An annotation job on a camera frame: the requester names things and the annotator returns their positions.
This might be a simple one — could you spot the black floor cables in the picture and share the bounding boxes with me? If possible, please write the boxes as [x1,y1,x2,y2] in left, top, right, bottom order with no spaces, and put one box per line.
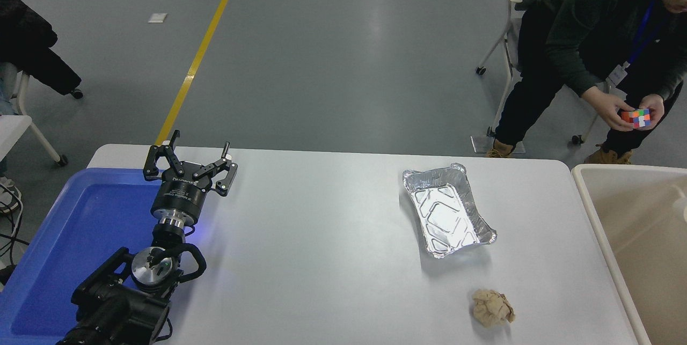
[0,181,27,249]

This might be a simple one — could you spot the blue plastic tray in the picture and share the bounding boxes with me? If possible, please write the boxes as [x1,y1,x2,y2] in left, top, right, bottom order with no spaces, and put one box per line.
[0,167,165,345]

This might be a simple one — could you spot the person's left hand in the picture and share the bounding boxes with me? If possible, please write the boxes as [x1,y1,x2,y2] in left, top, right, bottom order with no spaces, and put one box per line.
[638,93,667,129]

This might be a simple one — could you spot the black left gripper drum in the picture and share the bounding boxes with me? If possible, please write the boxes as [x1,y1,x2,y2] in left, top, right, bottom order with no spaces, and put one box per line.
[150,172,213,223]

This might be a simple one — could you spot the blue lanyard with white badge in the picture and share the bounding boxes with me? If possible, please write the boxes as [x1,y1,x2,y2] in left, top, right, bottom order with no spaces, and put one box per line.
[606,0,664,87]

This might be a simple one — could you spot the large pale bin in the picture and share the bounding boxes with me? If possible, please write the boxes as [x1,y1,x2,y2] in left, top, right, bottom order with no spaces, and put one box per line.
[572,164,687,345]

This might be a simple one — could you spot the person's right hand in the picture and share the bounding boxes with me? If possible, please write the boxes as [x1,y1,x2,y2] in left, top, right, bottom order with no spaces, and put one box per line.
[581,86,637,133]

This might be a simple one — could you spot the crumpled tan paper ball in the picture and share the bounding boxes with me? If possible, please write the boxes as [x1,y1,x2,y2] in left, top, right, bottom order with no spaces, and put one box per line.
[472,288,516,328]

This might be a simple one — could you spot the rectangular foil tray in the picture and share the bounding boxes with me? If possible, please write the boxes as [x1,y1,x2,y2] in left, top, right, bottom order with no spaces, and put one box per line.
[403,163,498,259]

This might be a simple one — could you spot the white side table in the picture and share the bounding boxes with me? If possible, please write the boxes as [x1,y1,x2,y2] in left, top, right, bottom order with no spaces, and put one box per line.
[0,114,33,161]

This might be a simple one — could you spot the white framed wheeled chair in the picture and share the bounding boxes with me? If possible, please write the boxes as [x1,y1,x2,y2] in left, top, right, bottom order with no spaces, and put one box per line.
[11,69,84,166]

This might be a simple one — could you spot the multicoloured puzzle cube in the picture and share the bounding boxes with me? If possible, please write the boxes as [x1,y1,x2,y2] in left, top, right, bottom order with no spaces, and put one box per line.
[621,109,652,129]

